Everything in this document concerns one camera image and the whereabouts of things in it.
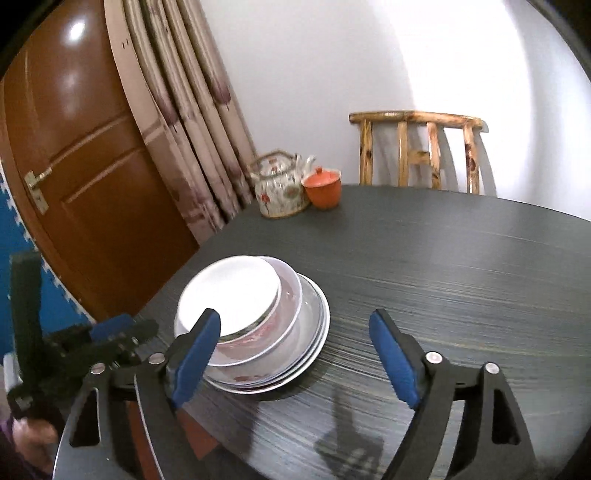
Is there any person's left hand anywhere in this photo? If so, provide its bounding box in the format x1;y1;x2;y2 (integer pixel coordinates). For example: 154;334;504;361
11;413;60;475

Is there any brown wooden door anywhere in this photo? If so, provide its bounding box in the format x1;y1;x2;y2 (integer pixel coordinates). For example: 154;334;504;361
0;0;199;324

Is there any blue foam wall mat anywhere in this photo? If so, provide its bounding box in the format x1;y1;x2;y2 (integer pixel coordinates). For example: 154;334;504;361
0;166;90;352

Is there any orange lidded cup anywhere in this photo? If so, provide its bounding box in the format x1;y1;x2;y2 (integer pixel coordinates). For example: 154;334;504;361
302;166;343;210

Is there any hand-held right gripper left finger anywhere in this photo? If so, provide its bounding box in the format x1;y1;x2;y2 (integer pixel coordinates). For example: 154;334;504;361
53;308;222;480

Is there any white bowl with pink flowers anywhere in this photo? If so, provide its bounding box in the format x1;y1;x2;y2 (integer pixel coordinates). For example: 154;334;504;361
203;256;304;368

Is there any green floral bowl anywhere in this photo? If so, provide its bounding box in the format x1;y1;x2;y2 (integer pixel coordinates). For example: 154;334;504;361
177;255;283;344

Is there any rose print plate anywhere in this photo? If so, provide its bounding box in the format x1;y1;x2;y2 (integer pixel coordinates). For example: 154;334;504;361
205;272;327;387

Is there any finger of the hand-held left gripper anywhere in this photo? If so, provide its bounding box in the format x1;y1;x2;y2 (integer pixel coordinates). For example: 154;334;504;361
90;314;160;346
92;340;145;367

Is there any floral ceramic teapot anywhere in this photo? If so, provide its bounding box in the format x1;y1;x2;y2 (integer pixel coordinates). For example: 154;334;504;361
247;148;317;220

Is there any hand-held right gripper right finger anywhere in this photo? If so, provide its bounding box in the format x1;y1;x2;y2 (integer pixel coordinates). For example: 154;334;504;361
368;308;539;480

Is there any brass door handle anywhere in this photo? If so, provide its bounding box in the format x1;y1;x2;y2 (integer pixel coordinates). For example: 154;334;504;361
23;167;52;214

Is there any person's left forearm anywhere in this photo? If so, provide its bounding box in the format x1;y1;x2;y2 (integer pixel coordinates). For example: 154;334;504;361
0;427;49;480

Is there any pink patterned bowl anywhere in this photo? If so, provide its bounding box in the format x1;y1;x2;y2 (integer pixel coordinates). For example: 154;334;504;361
215;318;282;355

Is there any wooden chair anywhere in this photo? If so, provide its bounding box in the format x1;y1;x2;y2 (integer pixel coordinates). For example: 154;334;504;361
348;110;488;195

